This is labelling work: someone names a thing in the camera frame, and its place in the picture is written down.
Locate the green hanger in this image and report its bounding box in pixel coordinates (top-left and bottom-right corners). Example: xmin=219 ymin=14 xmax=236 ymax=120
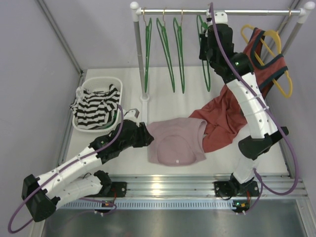
xmin=156 ymin=13 xmax=175 ymax=92
xmin=173 ymin=11 xmax=185 ymax=94
xmin=143 ymin=11 xmax=152 ymax=93
xmin=196 ymin=15 xmax=211 ymax=92

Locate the pink tank top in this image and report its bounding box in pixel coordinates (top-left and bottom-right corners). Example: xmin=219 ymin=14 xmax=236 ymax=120
xmin=147 ymin=118 xmax=207 ymax=166

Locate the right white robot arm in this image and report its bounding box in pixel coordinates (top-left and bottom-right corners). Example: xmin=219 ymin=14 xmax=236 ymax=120
xmin=200 ymin=22 xmax=288 ymax=200

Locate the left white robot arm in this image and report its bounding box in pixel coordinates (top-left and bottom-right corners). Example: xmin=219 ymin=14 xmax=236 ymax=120
xmin=22 ymin=119 xmax=154 ymax=222

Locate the red tank top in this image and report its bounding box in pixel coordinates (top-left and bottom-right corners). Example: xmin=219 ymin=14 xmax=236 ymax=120
xmin=190 ymin=25 xmax=293 ymax=153

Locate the yellow hanger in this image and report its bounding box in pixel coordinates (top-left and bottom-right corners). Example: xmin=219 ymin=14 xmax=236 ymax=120
xmin=240 ymin=24 xmax=293 ymax=98

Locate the white laundry basket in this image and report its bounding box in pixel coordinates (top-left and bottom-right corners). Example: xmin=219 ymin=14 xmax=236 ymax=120
xmin=72 ymin=77 xmax=123 ymax=133

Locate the striped black white shirt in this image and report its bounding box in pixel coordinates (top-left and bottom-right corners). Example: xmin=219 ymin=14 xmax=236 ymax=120
xmin=70 ymin=84 xmax=120 ymax=130

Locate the white metal clothes rack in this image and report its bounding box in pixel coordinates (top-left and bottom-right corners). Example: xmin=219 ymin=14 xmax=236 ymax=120
xmin=130 ymin=1 xmax=316 ymax=122

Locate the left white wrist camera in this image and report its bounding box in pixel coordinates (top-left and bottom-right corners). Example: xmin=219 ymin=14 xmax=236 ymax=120
xmin=123 ymin=109 xmax=140 ymax=123

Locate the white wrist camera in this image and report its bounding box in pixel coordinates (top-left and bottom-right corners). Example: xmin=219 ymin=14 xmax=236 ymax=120
xmin=123 ymin=109 xmax=140 ymax=123
xmin=209 ymin=11 xmax=228 ymax=25

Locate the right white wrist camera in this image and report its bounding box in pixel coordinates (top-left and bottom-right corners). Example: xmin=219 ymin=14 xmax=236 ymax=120
xmin=209 ymin=11 xmax=228 ymax=25

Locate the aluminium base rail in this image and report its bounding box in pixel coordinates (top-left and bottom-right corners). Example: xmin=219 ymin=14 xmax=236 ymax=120
xmin=57 ymin=175 xmax=308 ymax=210

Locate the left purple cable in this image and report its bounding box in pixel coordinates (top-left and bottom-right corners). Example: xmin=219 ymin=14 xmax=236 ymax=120
xmin=8 ymin=105 xmax=124 ymax=233

